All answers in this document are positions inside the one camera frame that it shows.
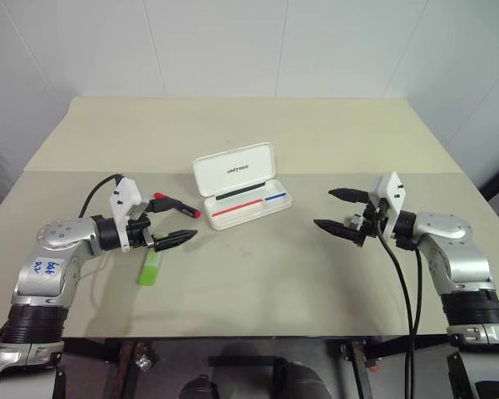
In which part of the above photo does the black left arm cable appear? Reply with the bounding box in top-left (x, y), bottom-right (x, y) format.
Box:
top-left (77, 174), bottom-right (124, 219)

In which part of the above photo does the white pencil case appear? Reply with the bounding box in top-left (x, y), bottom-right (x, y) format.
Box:
top-left (192, 141), bottom-right (294, 231)

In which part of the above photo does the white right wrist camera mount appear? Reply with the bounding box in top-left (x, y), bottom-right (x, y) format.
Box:
top-left (368, 170), bottom-right (407, 243)

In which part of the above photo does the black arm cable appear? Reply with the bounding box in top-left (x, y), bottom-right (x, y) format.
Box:
top-left (373, 207), bottom-right (422, 399)
top-left (77, 174), bottom-right (124, 219)

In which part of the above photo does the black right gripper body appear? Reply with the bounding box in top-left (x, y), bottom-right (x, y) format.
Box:
top-left (345, 198), bottom-right (391, 249)

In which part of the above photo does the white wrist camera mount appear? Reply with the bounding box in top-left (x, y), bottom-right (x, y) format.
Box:
top-left (107, 177), bottom-right (145, 253)
top-left (368, 170), bottom-right (407, 243)

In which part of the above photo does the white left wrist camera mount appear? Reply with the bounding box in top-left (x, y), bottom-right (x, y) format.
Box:
top-left (107, 177), bottom-right (145, 253)

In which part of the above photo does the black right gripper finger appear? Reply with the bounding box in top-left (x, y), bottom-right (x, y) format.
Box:
top-left (312, 218), bottom-right (363, 247)
top-left (328, 187), bottom-right (371, 204)

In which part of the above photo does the white tape label blue writing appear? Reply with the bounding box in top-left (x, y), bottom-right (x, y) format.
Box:
top-left (28, 257), bottom-right (66, 278)

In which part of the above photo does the black marker with red ends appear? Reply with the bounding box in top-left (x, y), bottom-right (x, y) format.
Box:
top-left (152, 191), bottom-right (202, 219)

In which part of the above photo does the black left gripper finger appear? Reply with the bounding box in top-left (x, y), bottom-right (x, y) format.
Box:
top-left (147, 196), bottom-right (189, 213)
top-left (151, 229), bottom-right (199, 253)

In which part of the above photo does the green highlighter pen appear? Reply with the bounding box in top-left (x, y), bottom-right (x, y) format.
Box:
top-left (137, 239), bottom-right (164, 288)

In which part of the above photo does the silver bolt on frame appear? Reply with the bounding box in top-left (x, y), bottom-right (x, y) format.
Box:
top-left (134, 352), bottom-right (156, 371)

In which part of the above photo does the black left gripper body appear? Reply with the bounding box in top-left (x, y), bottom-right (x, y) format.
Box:
top-left (126, 212), bottom-right (157, 252)

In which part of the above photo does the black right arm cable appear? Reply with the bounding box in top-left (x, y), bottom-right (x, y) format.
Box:
top-left (373, 207), bottom-right (422, 399)

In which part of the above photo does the thin black pen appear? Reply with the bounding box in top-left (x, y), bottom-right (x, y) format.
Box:
top-left (215, 181), bottom-right (268, 201)

